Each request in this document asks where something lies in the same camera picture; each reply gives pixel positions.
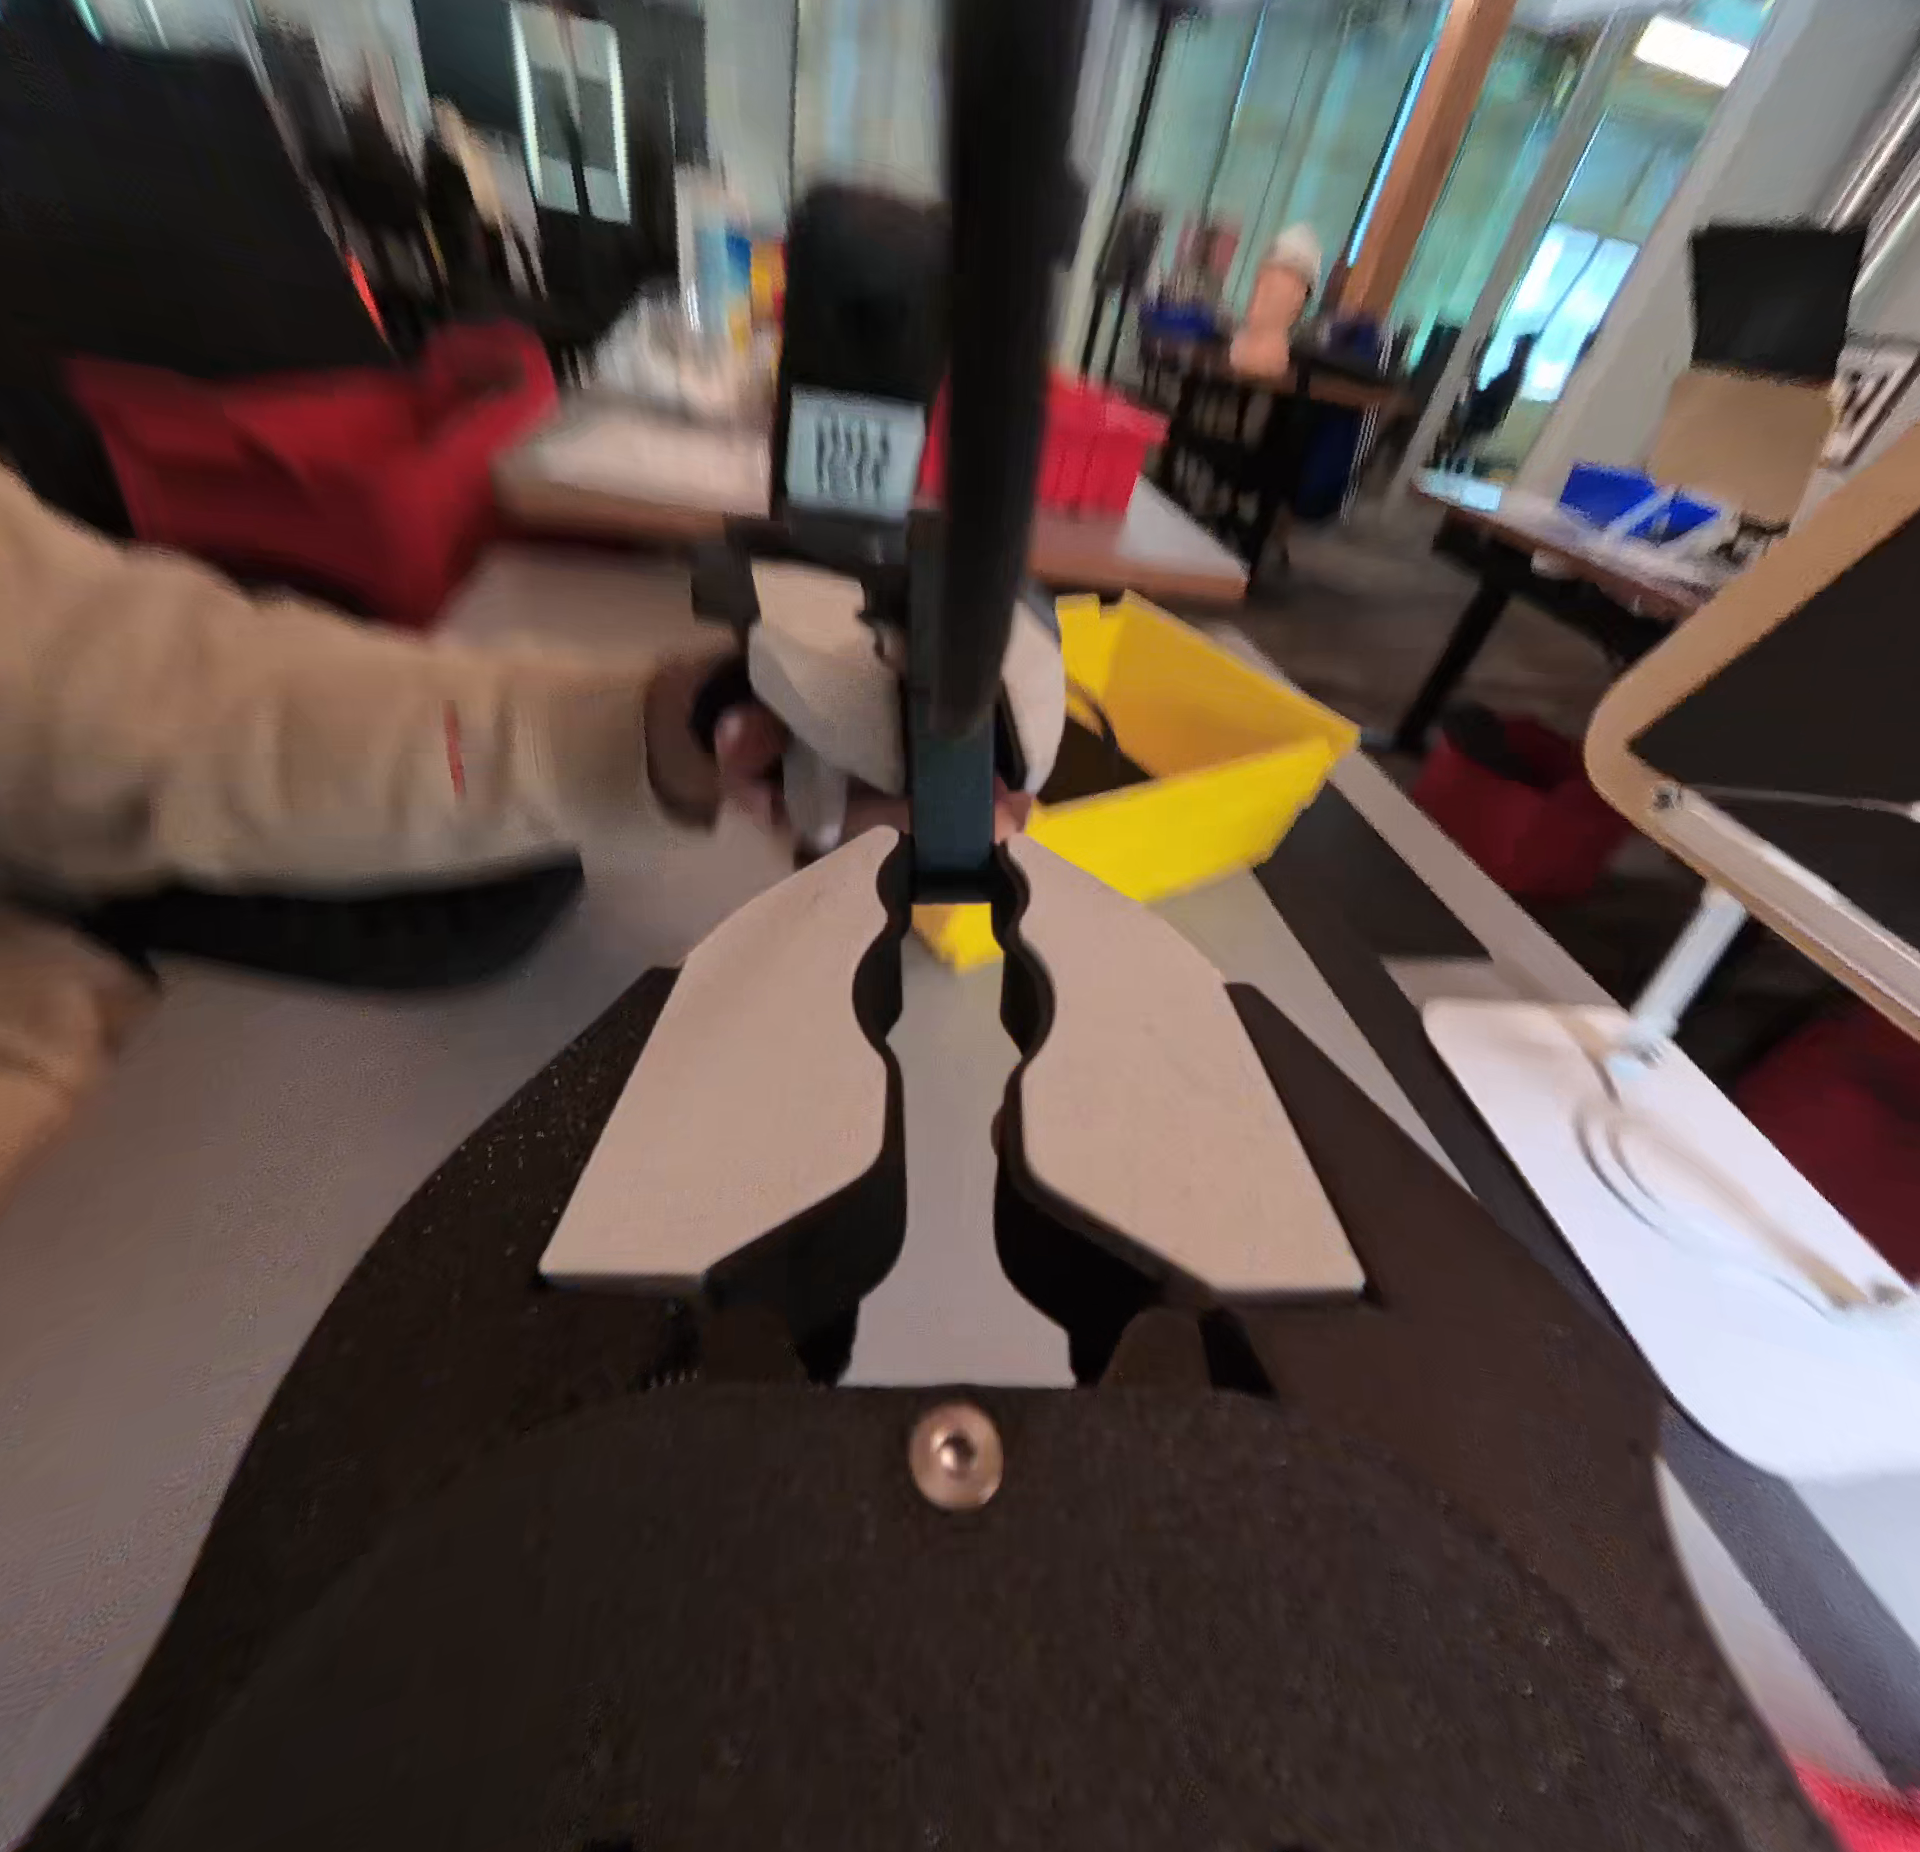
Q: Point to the red bag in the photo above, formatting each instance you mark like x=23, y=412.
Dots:
x=1516, y=816

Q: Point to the person's left hand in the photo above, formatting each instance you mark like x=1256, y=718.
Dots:
x=723, y=757

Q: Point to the black background panel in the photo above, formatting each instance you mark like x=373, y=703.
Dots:
x=1778, y=295

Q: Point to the white tablet stand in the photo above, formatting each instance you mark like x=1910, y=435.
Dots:
x=1731, y=1205

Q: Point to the person's left forearm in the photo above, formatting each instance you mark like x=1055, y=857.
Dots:
x=301, y=713

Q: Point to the red cloth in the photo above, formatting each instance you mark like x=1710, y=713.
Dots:
x=301, y=457

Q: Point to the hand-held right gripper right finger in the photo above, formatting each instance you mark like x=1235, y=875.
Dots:
x=1187, y=1128

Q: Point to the yellow plastic bin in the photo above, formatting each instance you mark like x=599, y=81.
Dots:
x=1196, y=816

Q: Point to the red ribbed bin white label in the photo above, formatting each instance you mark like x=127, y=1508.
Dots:
x=1100, y=452

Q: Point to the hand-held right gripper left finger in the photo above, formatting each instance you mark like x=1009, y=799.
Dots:
x=723, y=1116

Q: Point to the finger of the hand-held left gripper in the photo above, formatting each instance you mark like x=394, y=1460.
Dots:
x=820, y=664
x=1038, y=713

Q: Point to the wooden post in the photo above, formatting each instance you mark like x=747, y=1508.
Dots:
x=1438, y=108

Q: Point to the blue bin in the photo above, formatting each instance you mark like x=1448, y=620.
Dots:
x=1631, y=497

